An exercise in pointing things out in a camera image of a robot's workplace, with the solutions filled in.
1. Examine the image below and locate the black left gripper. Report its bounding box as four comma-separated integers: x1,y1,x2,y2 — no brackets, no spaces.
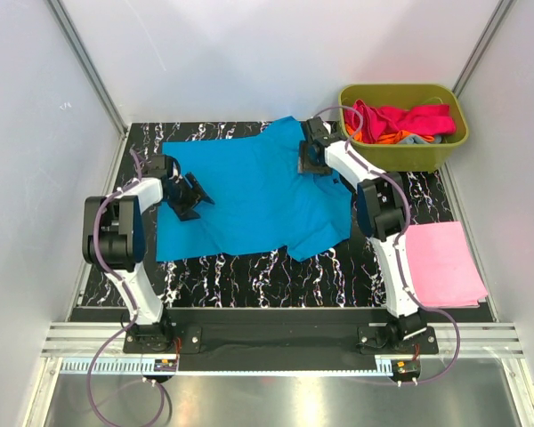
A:
165,173,212,222

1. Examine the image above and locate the olive green plastic bin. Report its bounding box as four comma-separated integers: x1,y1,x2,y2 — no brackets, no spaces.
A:
339,84,469,172

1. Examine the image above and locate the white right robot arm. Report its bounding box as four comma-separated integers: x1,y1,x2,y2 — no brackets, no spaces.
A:
298,117,426,354

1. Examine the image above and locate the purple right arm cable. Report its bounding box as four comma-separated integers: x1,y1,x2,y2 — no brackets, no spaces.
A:
313,105,462,387

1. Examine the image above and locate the grey t shirt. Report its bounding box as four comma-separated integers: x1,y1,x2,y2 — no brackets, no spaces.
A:
397,134,442,145

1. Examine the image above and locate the magenta t shirt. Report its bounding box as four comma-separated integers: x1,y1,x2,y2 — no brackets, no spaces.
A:
344,100,457,142

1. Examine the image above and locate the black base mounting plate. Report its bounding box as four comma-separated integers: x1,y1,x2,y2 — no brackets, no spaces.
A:
69,306,493,373

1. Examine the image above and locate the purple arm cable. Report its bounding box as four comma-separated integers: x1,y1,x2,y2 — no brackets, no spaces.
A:
85,149,173,425
313,105,462,387

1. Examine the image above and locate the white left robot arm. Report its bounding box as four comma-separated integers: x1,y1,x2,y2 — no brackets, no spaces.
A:
82,150,214,352

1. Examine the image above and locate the blue t shirt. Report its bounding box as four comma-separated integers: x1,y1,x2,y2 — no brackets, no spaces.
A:
156,117,352,262

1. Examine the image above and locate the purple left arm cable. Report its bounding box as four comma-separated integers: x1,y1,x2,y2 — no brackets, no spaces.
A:
85,149,173,425

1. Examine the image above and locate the white slotted cable duct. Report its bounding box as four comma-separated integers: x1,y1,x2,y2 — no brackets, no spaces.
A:
61,357,393,377

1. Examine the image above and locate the orange t shirt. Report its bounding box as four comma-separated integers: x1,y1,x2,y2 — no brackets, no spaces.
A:
345,125,415,145

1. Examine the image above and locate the folded pink t shirt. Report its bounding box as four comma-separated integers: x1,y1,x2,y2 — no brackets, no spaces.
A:
405,222,488,308

